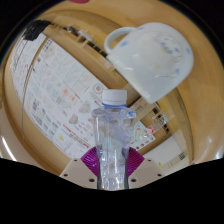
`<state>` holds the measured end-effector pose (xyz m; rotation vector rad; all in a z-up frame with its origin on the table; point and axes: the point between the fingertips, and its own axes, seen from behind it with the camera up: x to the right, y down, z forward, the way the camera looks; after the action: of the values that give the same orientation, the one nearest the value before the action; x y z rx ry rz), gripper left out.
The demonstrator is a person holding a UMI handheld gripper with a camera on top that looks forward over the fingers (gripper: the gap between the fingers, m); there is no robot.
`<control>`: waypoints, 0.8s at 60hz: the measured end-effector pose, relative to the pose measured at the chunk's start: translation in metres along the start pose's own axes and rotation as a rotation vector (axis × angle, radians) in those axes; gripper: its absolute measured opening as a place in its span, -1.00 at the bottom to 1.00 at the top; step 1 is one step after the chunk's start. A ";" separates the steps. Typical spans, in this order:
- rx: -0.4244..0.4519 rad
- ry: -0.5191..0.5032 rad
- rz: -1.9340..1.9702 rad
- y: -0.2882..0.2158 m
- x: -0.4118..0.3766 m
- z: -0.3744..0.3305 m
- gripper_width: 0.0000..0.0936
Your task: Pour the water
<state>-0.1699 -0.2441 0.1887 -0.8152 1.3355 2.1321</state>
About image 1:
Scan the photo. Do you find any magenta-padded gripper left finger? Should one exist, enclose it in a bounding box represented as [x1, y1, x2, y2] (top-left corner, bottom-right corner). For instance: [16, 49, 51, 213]
[59, 146, 100, 190]

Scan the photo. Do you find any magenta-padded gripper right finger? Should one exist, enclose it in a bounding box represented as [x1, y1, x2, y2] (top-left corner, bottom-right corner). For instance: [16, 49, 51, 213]
[123, 147, 165, 190]

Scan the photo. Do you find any clear white-capped water bottle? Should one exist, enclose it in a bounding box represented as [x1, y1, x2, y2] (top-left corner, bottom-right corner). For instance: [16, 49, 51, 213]
[91, 89, 137, 191]

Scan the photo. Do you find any white standing board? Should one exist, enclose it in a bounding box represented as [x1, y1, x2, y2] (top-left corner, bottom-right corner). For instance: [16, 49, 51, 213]
[142, 134, 190, 168]

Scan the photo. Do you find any brown cardboard box stand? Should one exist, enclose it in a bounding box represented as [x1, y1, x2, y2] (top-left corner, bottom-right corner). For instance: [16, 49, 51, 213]
[128, 95, 169, 135]

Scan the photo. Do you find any white ceramic mug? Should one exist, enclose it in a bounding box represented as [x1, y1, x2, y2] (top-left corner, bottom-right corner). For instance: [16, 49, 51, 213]
[103, 22, 195, 105]

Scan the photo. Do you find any flat round red coaster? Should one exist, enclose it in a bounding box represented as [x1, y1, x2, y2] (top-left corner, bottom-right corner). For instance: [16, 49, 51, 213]
[68, 0, 91, 5]

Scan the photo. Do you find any large printed wall poster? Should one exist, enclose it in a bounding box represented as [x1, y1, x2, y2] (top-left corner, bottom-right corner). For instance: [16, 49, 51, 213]
[23, 37, 108, 160]

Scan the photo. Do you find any narrow printed wall poster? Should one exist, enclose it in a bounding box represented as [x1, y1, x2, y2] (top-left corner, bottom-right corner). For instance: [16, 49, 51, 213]
[9, 31, 47, 103]

